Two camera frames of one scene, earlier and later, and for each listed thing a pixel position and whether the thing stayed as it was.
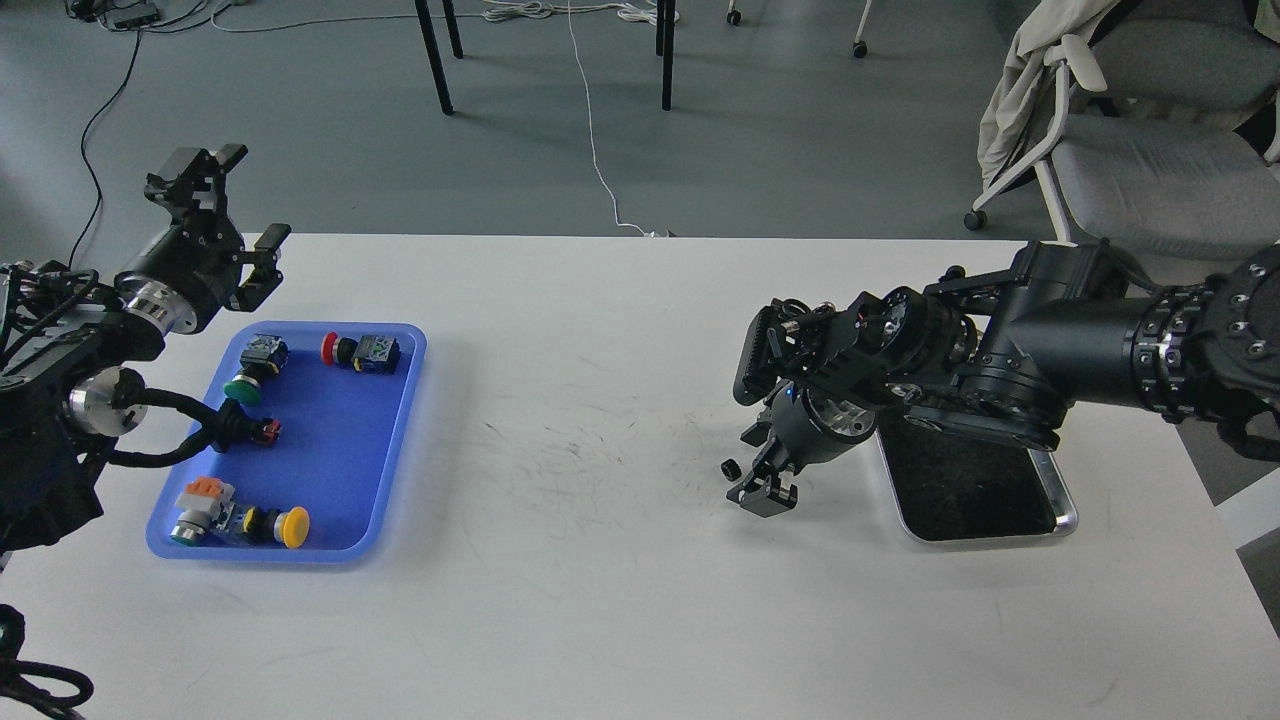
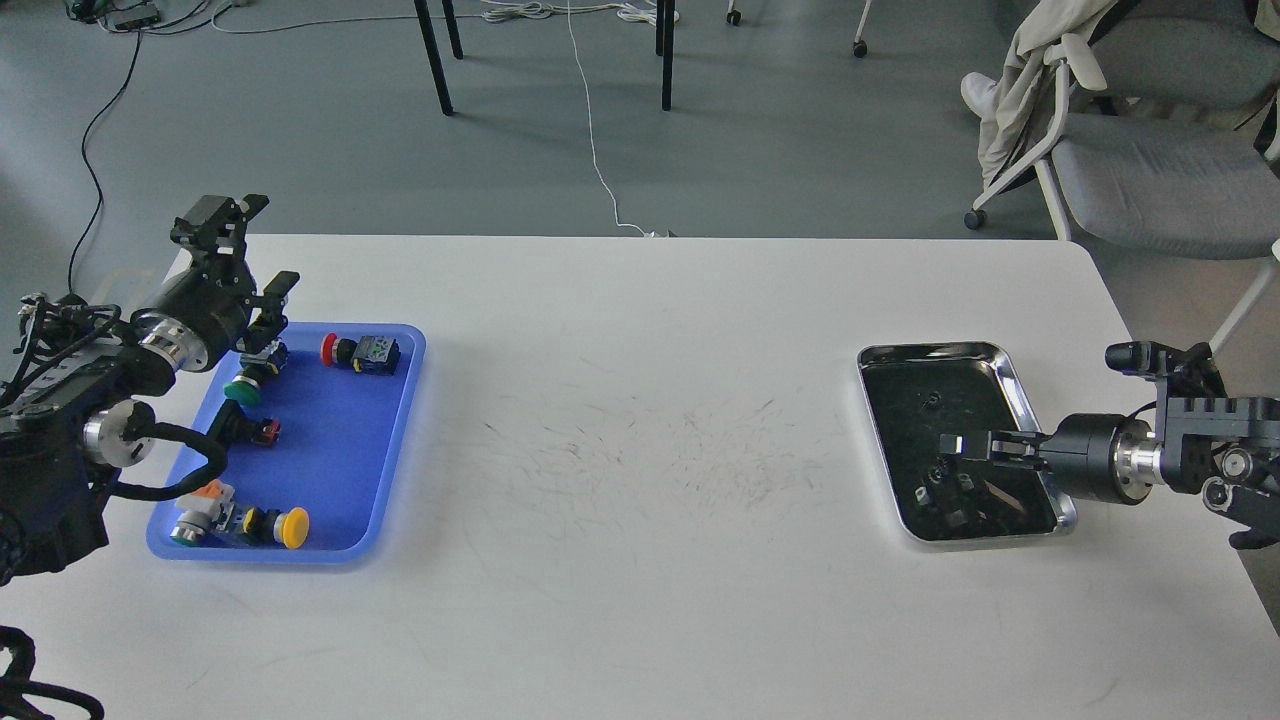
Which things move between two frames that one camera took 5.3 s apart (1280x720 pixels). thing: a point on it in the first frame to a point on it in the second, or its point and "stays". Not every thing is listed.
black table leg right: x=665 y=43 stays
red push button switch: x=373 y=354 stays
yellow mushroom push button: x=290 y=526 stays
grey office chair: x=1169 y=153 stays
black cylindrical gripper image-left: x=185 y=280 to x=198 y=319
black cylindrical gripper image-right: x=809 y=428 to x=1093 y=455
